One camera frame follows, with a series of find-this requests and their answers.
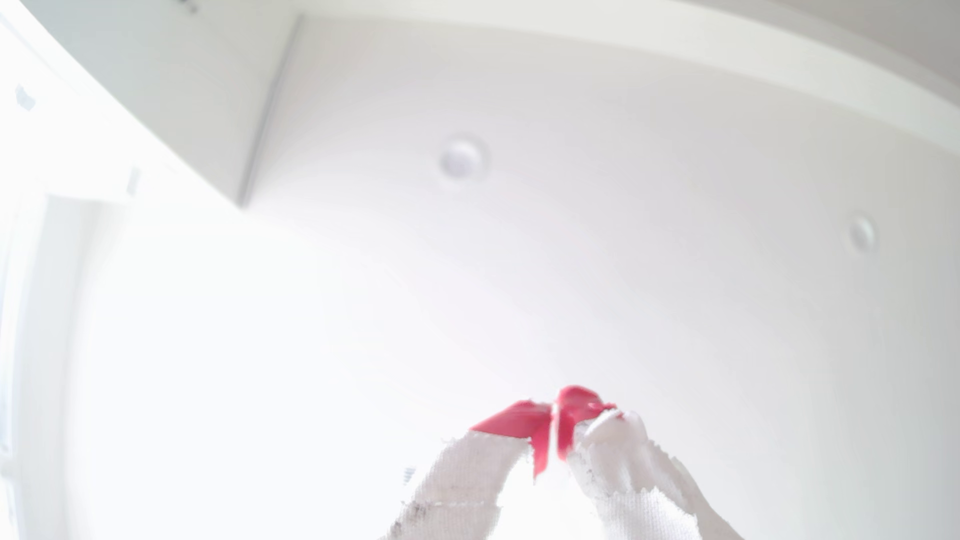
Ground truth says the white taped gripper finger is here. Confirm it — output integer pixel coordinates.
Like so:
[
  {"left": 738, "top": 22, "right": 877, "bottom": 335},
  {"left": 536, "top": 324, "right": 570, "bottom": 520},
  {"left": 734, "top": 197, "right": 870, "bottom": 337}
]
[
  {"left": 382, "top": 399, "right": 554, "bottom": 540},
  {"left": 553, "top": 384, "right": 745, "bottom": 540}
]

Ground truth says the round recessed ceiling light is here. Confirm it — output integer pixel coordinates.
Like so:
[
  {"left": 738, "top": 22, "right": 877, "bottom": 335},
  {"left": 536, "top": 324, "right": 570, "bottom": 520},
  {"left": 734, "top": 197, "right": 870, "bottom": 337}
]
[
  {"left": 846, "top": 215, "right": 879, "bottom": 255},
  {"left": 438, "top": 135, "right": 489, "bottom": 181}
]

